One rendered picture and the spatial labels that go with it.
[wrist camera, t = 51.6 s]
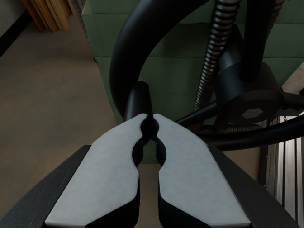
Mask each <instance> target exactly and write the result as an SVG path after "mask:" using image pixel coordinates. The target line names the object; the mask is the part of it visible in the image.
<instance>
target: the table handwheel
mask: <svg viewBox="0 0 304 228"><path fill-rule="evenodd" d="M208 1H210V0H140V1H139V2H138V3H137V4H136V6H135V7H134V9H133V10H132V12H131V13H130V15H129V16H128V18H127V20H126V21H125V23H124V25H123V27H122V29H121V31H120V33H119V36H118V38H117V40H116V43H115V46H114V49H113V53H112V57H111V62H110V69H109V86H110V91H111V95H112V98H113V101H114V104H115V106H116V109H117V110H118V112H119V114H120V115H121V116H122V118H124V114H125V110H126V106H127V101H128V97H129V94H130V91H131V86H132V84H133V83H134V82H136V81H138V79H139V75H140V72H141V69H142V67H143V65H144V63H145V61H146V59H147V58H148V56H149V55H150V53H151V52H152V50H153V49H154V48H155V46H156V45H157V44H158V43H159V42H160V41H161V39H162V38H163V37H164V36H165V35H166V34H167V33H168V32H169V31H170V30H171V29H172V28H173V27H175V26H176V25H177V24H178V23H179V22H180V21H181V20H182V19H184V18H185V17H186V16H188V15H189V14H190V13H192V12H193V11H195V10H196V9H198V8H199V7H200V6H202V5H204V4H205V3H207V2H208ZM275 3H276V0H247V11H246V22H245V32H244V39H243V38H242V36H241V33H240V31H239V29H238V26H237V24H234V26H233V28H232V32H231V34H230V35H231V37H230V38H229V42H228V44H227V46H226V49H225V50H223V51H222V54H221V56H219V60H218V65H219V68H220V72H221V73H220V74H219V75H218V76H217V78H216V79H215V81H214V91H215V95H216V100H215V101H213V102H211V103H209V104H207V105H206V106H204V107H202V108H200V109H198V110H196V111H194V112H193V113H191V114H189V115H187V116H185V117H183V118H181V119H178V120H176V121H174V122H175V123H177V124H179V125H181V126H183V127H184V128H188V127H190V126H192V125H195V124H198V123H200V122H202V121H205V120H207V119H210V118H212V117H214V116H217V115H219V114H220V116H221V117H222V119H224V120H226V121H228V122H230V123H233V124H237V125H249V124H256V123H259V122H262V121H264V120H267V119H269V118H270V117H272V116H273V115H275V114H276V113H277V112H278V111H279V109H280V108H281V107H285V108H293V109H304V96H303V95H297V94H292V93H287V92H282V91H281V89H280V87H279V85H278V83H277V81H276V79H275V77H274V75H273V73H272V71H271V69H270V67H269V66H268V65H267V64H266V63H264V62H262V59H263V55H264V50H265V45H266V39H267V34H268V30H269V26H270V23H271V18H272V14H273V10H274V6H275ZM195 135H197V136H198V137H199V138H200V139H202V140H203V141H204V142H205V143H206V144H207V145H208V146H213V145H214V146H216V147H217V148H218V149H219V150H220V151H235V150H243V149H250V148H256V147H263V146H268V145H272V144H277V143H282V142H286V141H289V140H293V139H296V138H300V137H303V136H304V114H302V115H300V116H297V117H295V118H292V119H289V120H287V121H284V122H281V123H278V124H275V125H272V126H268V127H264V128H260V129H256V130H251V131H246V132H241V133H231V134H217V135H207V134H195Z"/></svg>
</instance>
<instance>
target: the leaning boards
mask: <svg viewBox="0 0 304 228"><path fill-rule="evenodd" d="M22 2H23V4H24V5H25V7H26V9H27V10H28V12H29V13H30V15H31V17H32V18H33V20H34V22H35V23H36V25H37V27H38V28H39V30H40V32H43V31H44V30H45V28H47V29H51V30H53V32H54V33H56V32H57V30H58V29H60V30H64V31H67V29H68V28H69V24H68V22H69V19H68V16H69V14H70V13H71V11H72V13H73V15H76V12H75V10H74V8H73V5H72V3H71V0H22ZM69 7H70V8H71V11H70V9H69Z"/></svg>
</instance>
